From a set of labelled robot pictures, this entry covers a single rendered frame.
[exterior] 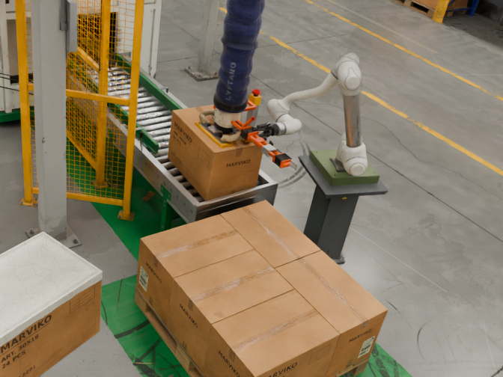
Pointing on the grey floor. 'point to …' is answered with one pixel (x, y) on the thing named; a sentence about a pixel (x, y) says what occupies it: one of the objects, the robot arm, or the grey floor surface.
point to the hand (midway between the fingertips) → (251, 134)
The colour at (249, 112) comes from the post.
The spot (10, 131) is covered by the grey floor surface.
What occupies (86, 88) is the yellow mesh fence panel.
